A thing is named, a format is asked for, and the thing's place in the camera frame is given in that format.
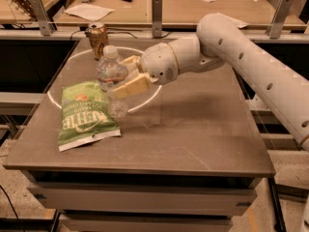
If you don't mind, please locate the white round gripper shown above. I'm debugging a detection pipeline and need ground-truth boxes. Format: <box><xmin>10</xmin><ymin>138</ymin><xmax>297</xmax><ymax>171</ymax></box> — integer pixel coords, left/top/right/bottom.
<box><xmin>113</xmin><ymin>43</ymin><xmax>179</xmax><ymax>99</ymax></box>

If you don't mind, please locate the clear plastic water bottle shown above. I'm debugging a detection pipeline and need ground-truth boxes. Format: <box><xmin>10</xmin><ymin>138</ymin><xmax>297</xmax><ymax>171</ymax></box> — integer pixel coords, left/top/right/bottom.
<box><xmin>97</xmin><ymin>45</ymin><xmax>128</xmax><ymax>119</ymax></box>

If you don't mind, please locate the green kettle chip bag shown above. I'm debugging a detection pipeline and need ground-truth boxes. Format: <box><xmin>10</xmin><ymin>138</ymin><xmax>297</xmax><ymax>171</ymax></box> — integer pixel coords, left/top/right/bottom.
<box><xmin>58</xmin><ymin>81</ymin><xmax>121</xmax><ymax>152</ymax></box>

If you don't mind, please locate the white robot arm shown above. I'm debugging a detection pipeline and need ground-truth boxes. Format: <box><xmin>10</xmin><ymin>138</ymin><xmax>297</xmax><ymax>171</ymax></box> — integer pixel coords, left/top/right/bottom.
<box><xmin>112</xmin><ymin>14</ymin><xmax>309</xmax><ymax>151</ymax></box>

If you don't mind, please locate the gold soda can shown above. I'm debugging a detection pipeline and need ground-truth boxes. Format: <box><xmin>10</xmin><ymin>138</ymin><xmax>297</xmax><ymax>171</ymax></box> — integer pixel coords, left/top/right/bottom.
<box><xmin>85</xmin><ymin>22</ymin><xmax>109</xmax><ymax>60</ymax></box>

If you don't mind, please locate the white paper sheet left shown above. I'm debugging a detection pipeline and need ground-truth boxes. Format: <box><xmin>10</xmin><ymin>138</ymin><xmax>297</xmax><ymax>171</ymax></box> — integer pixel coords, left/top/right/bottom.
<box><xmin>65</xmin><ymin>3</ymin><xmax>114</xmax><ymax>21</ymax></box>

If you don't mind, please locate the white paper sheet right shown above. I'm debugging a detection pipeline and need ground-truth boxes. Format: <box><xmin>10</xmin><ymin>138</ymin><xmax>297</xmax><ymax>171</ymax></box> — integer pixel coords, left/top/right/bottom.
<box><xmin>216</xmin><ymin>13</ymin><xmax>248</xmax><ymax>29</ymax></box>

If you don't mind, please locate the white drawer cabinet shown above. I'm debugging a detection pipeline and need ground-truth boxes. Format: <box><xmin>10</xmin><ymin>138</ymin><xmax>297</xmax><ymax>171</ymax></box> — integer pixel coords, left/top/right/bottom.
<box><xmin>22</xmin><ymin>170</ymin><xmax>264</xmax><ymax>232</ymax></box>

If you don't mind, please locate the black cable on rail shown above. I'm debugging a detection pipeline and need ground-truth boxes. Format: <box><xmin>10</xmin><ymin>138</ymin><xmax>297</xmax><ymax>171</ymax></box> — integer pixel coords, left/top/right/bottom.
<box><xmin>70</xmin><ymin>29</ymin><xmax>172</xmax><ymax>41</ymax></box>

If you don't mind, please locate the grey metal bracket middle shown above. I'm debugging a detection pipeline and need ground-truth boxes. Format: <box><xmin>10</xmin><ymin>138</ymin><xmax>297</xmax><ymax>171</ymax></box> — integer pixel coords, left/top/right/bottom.
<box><xmin>152</xmin><ymin>0</ymin><xmax>162</xmax><ymax>38</ymax></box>

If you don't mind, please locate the grey metal bracket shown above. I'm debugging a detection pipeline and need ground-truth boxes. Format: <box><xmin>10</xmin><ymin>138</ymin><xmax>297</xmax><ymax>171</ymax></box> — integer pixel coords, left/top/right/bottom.
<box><xmin>152</xmin><ymin>0</ymin><xmax>162</xmax><ymax>38</ymax></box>
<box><xmin>30</xmin><ymin>0</ymin><xmax>54</xmax><ymax>36</ymax></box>
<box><xmin>266</xmin><ymin>0</ymin><xmax>294</xmax><ymax>39</ymax></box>

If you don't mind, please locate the grey metal bracket left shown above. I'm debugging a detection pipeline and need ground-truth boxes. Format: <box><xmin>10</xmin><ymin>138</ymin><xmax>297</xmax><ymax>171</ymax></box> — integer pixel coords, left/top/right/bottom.
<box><xmin>30</xmin><ymin>0</ymin><xmax>54</xmax><ymax>36</ymax></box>

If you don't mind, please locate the grey metal bracket right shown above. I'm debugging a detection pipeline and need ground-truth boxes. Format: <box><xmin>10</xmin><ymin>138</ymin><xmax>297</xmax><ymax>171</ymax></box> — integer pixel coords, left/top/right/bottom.
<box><xmin>266</xmin><ymin>0</ymin><xmax>294</xmax><ymax>39</ymax></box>

